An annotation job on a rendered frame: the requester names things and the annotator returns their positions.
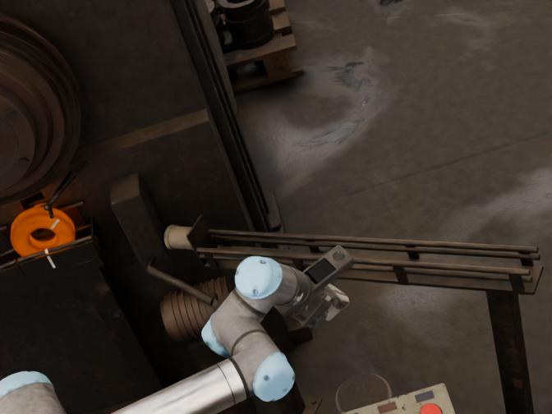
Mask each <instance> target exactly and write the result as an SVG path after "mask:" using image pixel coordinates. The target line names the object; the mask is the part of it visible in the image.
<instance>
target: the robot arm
mask: <svg viewBox="0 0 552 414"><path fill-rule="evenodd" d="M353 264H354V260H353V257H352V256H351V255H350V254H348V253H347V252H346V251H345V250H344V249H343V248H342V247H341V246H340V245H337V246H335V247H334V248H333V249H332V250H331V251H329V252H328V253H327V254H325V255H324V256H322V257H321V258H320V259H318V260H317V261H316V262H315V263H314V264H312V265H311V266H310V267H308V268H307V269H305V270H304V271H303V272H301V271H300V270H298V269H294V268H292V267H289V266H286V265H284V264H280V263H279V262H277V261H275V260H272V259H270V258H264V257H260V256H251V257H248V258H246V259H244V260H243V261H242V262H241V263H240V264H239V265H238V267H237V272H236V275H235V284H236V287H235V288H234V289H233V290H232V292H231V293H230V294H229V296H228V297H227V298H226V300H225V301H224V302H223V304H222V305H221V306H220V307H219V308H218V309H217V310H216V311H215V312H214V313H213V314H212V315H211V316H210V319H209V321H208V322H207V324H206V325H205V327H204V328H203V329H202V332H201V336H202V338H203V340H204V342H205V343H206V344H207V345H208V346H209V347H210V349H212V350H213V351H214V352H216V353H217V354H219V355H220V356H222V357H229V358H228V359H226V360H224V361H221V362H219V363H218V364H216V365H214V366H211V367H209V368H207V369H205V370H203V371H201V372H198V373H196V374H194V375H192V376H190V377H188V378H186V379H183V380H181V381H179V382H177V383H175V384H173V385H170V386H168V387H167V388H165V389H162V390H160V391H158V392H156V393H153V394H151V395H150V396H148V397H146V398H142V399H141V400H139V401H137V402H134V403H132V404H130V405H128V406H126V407H124V408H122V409H120V410H118V411H115V412H113V413H111V414H217V413H219V412H221V411H223V410H225V409H227V408H229V407H231V406H233V405H235V404H237V403H239V402H241V401H243V400H245V399H247V398H249V397H251V396H253V395H256V396H257V397H259V398H260V399H261V400H263V401H266V402H269V401H276V400H279V399H280V398H282V397H284V396H285V395H286V394H287V393H288V392H289V391H290V389H291V388H292V386H293V384H294V380H295V373H294V371H293V369H292V368H291V366H290V365H289V363H288V361H287V358H286V357H285V356H284V354H283V353H281V352H280V351H279V349H278V348H277V346H276V345H275V344H274V342H273V341H272V339H271V338H270V336H269V335H268V334H267V333H266V331H265V330H264V328H263V327H262V326H261V324H260V322H261V320H262V319H263V318H264V317H265V316H266V315H267V314H268V312H269V310H270V309H271V308H272V306H274V307H275V308H276V309H278V311H279V312H280V313H281V315H282V316H286V317H287V315H288V314H291V317H294V318H293V319H294V320H295V319H296V321H297V322H300V323H301V324H302V325H303V326H306V327H308V328H312V329H316V328H317V327H318V325H319V324H320V323H321V322H322V321H323V319H324V318H325V317H326V316H327V317H326V320H327V321H329V320H331V319H332V318H333V317H334V316H335V315H336V314H337V313H338V312H339V311H340V310H342V309H344V308H346V307H347V306H348V305H349V300H348V297H347V296H346V295H345V294H344V293H343V292H341V291H340V290H339V289H337V288H336V287H335V286H333V285H332V284H330V283H331V282H332V281H334V280H335V279H336V278H337V277H338V276H339V275H341V274H342V273H344V272H345V271H346V270H347V269H349V268H350V267H352V266H353ZM326 311H329V313H328V314H327V313H326ZM0 414H67V413H66V411H65V410H64V408H63V406H62V404H61V403H60V402H59V400H58V397H57V395H56V394H55V392H54V387H53V384H52V383H51V382H50V381H49V379H48V378H47V377H46V376H45V375H43V374H41V373H39V372H36V371H31V372H28V371H22V372H19V373H15V374H13V375H9V376H8V377H6V378H5V379H2V380H1V381H0Z"/></svg>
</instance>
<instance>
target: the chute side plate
mask: <svg viewBox="0 0 552 414"><path fill-rule="evenodd" d="M47 256H49V257H50V258H51V260H52V262H53V263H54V265H55V267H56V268H54V267H53V266H52V265H51V263H50V262H49V260H48V257H47ZM89 260H95V262H96V263H97V265H98V267H99V268H100V267H103V266H104V262H103V260H102V259H101V257H100V255H99V253H98V251H97V249H96V247H95V246H94V243H93V242H92V241H88V242H86V243H83V244H80V245H77V246H73V247H69V248H67V249H64V250H61V251H56V252H54V253H51V254H48V255H43V256H40V257H38V258H35V259H32V260H28V261H25V262H22V263H19V266H20V267H21V268H20V267H19V266H18V264H15V265H13V266H12V267H9V268H7V269H4V270H2V271H0V301H4V300H6V299H8V298H10V297H14V296H16V295H18V294H20V293H23V292H26V291H28V290H30V289H32V288H36V287H39V286H42V285H44V284H47V283H52V282H55V281H58V280H60V279H64V278H68V277H71V276H73V275H76V272H75V270H74V269H73V268H72V266H73V265H78V264H80V263H83V262H86V261H89ZM22 270H23V271H22Z"/></svg>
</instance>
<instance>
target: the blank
mask: <svg viewBox="0 0 552 414"><path fill-rule="evenodd" d="M52 209H53V215H54V218H50V217H49V213H48V211H47V210H44V206H40V207H34V208H31V209H28V210H25V211H24V212H22V213H21V214H19V215H18V216H17V217H16V218H15V220H14V221H13V223H12V226H11V244H12V246H13V248H14V249H15V251H16V252H17V253H18V254H19V255H21V256H25V255H30V254H33V253H35V252H38V251H43V250H45V249H48V248H51V247H55V246H59V245H61V244H64V243H68V242H72V241H75V226H74V223H73V222H72V221H71V219H70V218H69V217H68V216H67V215H66V214H65V213H63V212H62V211H61V210H59V209H54V208H52ZM39 228H47V229H50V230H52V231H53V232H54V233H55V234H56V235H55V237H54V238H53V239H51V240H48V241H38V240H36V239H34V238H33V237H32V236H31V233H32V232H33V231H34V230H36V229H39Z"/></svg>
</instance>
